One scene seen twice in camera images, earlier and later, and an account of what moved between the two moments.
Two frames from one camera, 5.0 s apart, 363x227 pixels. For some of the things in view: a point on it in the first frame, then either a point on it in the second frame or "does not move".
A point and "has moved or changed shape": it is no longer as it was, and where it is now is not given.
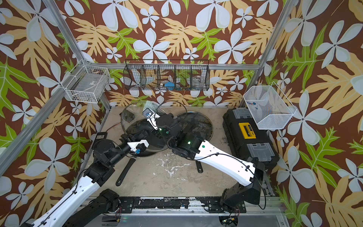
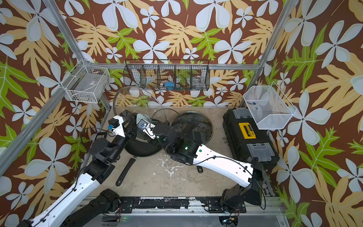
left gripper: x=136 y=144 → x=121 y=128
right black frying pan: x=199 y=166 does not move
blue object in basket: x=169 y=85 does not move
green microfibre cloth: x=153 y=105 → x=145 y=117
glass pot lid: x=200 y=124 does not move
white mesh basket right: x=269 y=108 does not move
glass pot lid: x=135 y=126 has moved or changed shape
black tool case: x=245 y=142 does not move
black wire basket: x=167 y=74 does not move
